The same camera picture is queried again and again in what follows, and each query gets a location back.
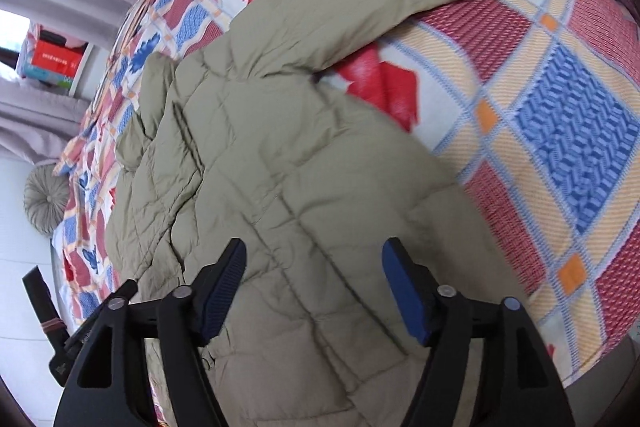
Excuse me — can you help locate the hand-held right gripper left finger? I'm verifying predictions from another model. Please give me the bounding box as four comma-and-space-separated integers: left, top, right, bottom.
52, 237, 248, 427

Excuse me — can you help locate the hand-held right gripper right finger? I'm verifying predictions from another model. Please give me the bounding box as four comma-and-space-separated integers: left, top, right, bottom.
381, 236, 576, 427

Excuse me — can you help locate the grey round cushion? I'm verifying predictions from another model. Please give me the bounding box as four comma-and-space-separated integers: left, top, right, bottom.
24, 164, 69, 239

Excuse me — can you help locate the khaki puffer jacket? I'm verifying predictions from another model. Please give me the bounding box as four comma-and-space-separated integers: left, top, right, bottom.
102, 0, 596, 427

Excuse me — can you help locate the red box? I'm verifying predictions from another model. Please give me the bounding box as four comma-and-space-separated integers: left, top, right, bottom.
29, 38, 85, 76

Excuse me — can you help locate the red blue patterned blanket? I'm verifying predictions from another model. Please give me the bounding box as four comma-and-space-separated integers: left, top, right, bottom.
52, 0, 640, 388

